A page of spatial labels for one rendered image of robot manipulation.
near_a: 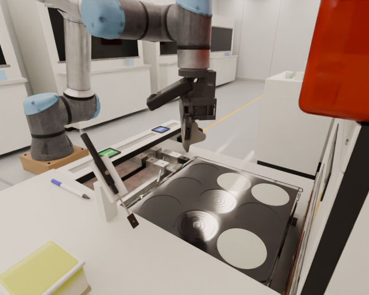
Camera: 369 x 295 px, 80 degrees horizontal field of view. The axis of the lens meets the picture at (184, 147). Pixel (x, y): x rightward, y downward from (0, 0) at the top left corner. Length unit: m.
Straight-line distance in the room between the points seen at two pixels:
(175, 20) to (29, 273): 0.49
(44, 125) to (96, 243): 0.59
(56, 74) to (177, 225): 3.40
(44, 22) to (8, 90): 1.03
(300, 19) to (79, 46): 7.91
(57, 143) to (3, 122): 2.40
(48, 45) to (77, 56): 2.82
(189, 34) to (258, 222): 0.45
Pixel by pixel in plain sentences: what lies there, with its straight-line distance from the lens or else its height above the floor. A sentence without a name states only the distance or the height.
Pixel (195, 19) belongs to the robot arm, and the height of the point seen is 1.33.
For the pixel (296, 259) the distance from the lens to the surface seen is 0.47.
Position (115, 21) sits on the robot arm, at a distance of 0.48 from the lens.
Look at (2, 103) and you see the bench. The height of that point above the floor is 0.66.
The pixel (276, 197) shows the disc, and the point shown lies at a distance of 0.67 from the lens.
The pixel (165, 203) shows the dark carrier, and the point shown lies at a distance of 0.60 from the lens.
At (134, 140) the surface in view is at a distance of 0.83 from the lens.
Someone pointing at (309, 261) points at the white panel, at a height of 1.05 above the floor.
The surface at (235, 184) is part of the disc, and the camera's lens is 0.69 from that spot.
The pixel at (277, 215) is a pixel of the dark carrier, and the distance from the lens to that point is 0.61.
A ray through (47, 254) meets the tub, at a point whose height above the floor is 1.03.
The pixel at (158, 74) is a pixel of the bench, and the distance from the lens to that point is 5.16.
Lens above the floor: 1.28
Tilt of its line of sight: 25 degrees down
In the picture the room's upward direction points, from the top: straight up
